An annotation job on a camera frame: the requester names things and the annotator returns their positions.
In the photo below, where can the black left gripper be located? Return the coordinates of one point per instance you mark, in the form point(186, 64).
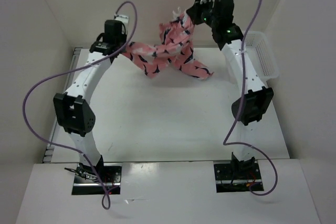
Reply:
point(125, 36)

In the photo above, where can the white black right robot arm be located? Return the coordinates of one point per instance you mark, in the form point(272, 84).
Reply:
point(255, 97)

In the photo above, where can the white plastic laundry basket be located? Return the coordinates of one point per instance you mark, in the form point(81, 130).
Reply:
point(261, 55)

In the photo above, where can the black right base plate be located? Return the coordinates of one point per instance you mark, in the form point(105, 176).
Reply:
point(229, 181)

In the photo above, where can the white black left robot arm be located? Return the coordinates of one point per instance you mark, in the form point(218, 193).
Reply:
point(72, 107)

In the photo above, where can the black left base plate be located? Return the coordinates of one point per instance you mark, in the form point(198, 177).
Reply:
point(87, 183)

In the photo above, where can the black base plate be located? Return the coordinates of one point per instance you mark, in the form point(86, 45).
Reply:
point(87, 183)
point(229, 181)

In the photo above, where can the aluminium table frame rail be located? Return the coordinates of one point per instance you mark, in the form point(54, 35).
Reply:
point(60, 104)

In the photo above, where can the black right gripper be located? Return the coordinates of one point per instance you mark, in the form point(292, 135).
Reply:
point(194, 11)

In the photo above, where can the pink shark print shorts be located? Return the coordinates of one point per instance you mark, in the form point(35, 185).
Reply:
point(176, 50)

